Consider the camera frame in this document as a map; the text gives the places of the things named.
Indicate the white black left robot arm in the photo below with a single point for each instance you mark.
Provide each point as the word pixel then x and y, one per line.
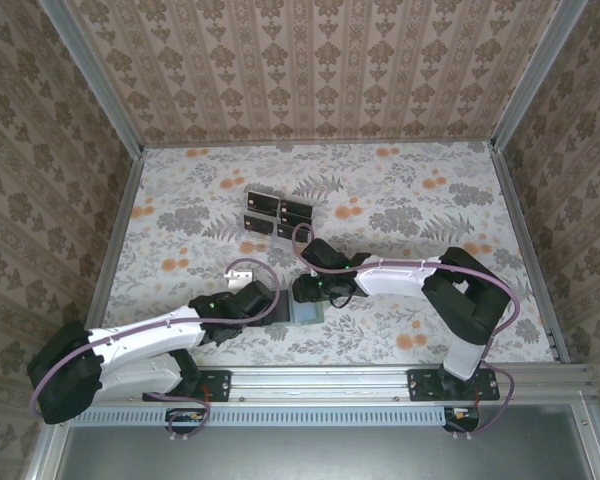
pixel 150 335

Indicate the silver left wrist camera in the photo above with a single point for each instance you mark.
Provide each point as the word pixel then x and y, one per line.
pixel 240 277

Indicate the black VIP credit card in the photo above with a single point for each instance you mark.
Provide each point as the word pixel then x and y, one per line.
pixel 260 225
pixel 295 217
pixel 263 201
pixel 285 231
pixel 296 205

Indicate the aluminium frame bar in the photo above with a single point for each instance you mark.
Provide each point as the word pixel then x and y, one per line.
pixel 592 450
pixel 50 455

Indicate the floral patterned table cover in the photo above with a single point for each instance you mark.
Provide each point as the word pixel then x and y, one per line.
pixel 405 175

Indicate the grey metal panel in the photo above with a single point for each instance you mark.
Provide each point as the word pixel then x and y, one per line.
pixel 305 455

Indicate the clear acrylic card stand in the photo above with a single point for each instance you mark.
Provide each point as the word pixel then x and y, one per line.
pixel 280 247

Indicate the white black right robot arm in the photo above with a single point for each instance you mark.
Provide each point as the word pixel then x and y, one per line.
pixel 395 277

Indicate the small black electronics box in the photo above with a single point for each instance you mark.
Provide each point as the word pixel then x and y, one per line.
pixel 462 420
pixel 185 417

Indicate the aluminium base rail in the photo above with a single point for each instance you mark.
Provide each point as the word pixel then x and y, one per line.
pixel 320 382

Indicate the aluminium table edge rail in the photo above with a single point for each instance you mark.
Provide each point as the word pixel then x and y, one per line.
pixel 527 250
pixel 120 225

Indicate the aluminium frame post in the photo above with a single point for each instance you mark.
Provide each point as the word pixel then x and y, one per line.
pixel 521 80
pixel 102 80

